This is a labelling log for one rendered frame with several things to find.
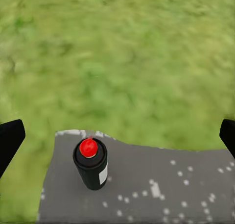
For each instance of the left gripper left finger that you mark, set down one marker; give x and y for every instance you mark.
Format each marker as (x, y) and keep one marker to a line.
(12, 135)

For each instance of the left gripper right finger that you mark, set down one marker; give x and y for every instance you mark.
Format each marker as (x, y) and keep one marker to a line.
(227, 134)

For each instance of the insectifuge atomizer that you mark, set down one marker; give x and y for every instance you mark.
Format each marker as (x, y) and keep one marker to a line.
(93, 170)

